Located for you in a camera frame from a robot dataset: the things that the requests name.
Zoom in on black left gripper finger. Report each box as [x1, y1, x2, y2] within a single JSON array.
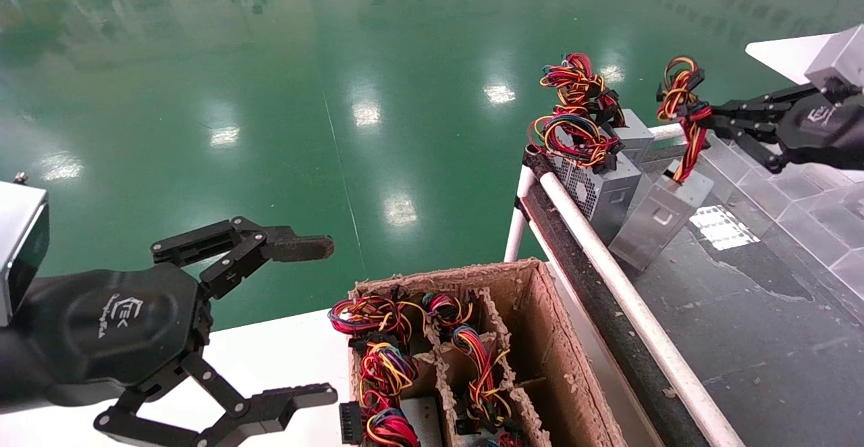
[[150, 216, 335, 299], [93, 354, 338, 447]]

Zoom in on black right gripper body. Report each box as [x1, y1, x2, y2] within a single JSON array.
[[776, 76, 864, 171]]

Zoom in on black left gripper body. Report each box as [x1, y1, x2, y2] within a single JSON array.
[[0, 263, 213, 411]]

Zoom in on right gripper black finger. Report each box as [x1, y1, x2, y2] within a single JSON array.
[[709, 82, 821, 127], [702, 117, 790, 174]]

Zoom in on grey power supply colourful wires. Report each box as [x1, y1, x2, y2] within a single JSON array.
[[358, 342, 419, 411], [422, 293, 473, 330], [530, 113, 642, 245], [607, 55, 715, 272], [540, 53, 654, 164], [456, 420, 529, 447], [337, 396, 443, 447], [451, 325, 514, 427]]

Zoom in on clear acrylic divider tray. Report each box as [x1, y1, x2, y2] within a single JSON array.
[[699, 133, 864, 299]]

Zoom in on black conveyor belt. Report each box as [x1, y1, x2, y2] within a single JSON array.
[[523, 143, 864, 447]]

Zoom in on white leg tube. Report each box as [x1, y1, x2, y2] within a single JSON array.
[[503, 167, 537, 263]]

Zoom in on brown cardboard divider box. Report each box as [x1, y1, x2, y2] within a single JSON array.
[[346, 258, 628, 447]]

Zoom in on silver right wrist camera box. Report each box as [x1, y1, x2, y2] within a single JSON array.
[[805, 24, 864, 90]]

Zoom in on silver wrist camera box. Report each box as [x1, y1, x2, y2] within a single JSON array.
[[0, 180, 50, 327], [805, 24, 864, 90]]

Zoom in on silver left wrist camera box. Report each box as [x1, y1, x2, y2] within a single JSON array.
[[0, 180, 50, 327]]

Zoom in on colourful wire bundle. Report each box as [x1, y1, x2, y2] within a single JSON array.
[[328, 295, 426, 350]]

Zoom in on long white rail tube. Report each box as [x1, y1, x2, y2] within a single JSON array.
[[540, 172, 743, 447]]

